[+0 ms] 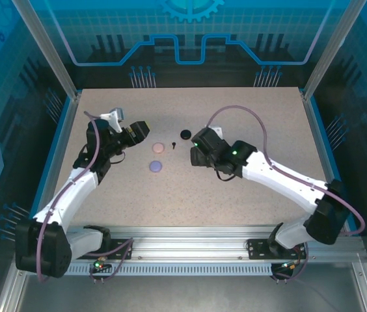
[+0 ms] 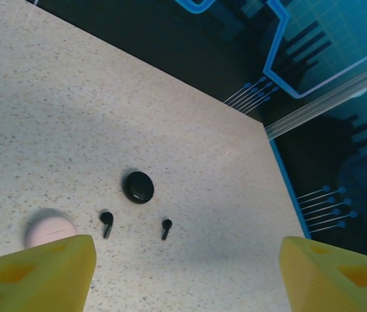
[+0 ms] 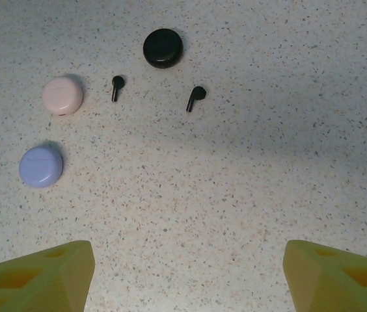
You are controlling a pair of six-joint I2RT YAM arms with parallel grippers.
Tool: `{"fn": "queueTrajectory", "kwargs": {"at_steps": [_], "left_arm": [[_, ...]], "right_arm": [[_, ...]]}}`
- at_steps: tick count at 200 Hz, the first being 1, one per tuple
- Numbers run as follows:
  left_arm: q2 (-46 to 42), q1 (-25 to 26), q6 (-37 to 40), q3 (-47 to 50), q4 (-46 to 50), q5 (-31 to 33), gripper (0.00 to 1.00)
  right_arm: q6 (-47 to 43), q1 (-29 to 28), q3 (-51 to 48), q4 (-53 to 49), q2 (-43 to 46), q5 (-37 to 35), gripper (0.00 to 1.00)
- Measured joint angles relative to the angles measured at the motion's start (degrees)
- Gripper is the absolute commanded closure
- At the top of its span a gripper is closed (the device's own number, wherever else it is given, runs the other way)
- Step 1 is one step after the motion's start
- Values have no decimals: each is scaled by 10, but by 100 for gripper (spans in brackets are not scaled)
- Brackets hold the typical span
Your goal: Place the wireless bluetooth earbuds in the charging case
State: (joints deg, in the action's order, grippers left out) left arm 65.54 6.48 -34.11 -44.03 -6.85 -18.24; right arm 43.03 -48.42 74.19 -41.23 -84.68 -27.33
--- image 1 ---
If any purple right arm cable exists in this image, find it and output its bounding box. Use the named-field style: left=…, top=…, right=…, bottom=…
left=206, top=105, right=366, bottom=284

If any cable connector with lights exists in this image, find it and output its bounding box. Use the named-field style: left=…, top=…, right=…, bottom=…
left=92, top=258, right=111, bottom=272
left=279, top=259, right=301, bottom=272

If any aluminium mounting rail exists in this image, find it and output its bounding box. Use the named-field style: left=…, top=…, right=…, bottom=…
left=19, top=226, right=365, bottom=263

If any aluminium frame post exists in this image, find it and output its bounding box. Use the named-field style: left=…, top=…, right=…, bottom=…
left=11, top=0, right=81, bottom=100
left=302, top=0, right=367, bottom=100

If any aluminium table side rail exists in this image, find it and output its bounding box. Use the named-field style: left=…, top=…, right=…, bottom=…
left=302, top=92, right=359, bottom=237
left=29, top=92, right=82, bottom=237

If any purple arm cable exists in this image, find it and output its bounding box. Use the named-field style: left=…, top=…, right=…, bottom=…
left=206, top=105, right=366, bottom=284
left=36, top=110, right=135, bottom=284

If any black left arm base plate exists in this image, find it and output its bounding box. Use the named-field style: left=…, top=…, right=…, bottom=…
left=74, top=239, right=135, bottom=260

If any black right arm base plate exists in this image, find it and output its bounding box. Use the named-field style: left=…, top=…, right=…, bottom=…
left=247, top=239, right=307, bottom=260

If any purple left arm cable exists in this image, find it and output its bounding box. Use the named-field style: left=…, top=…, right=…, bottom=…
left=36, top=110, right=135, bottom=284

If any slotted metal cable duct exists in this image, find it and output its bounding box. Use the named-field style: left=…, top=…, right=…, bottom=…
left=27, top=263, right=274, bottom=276

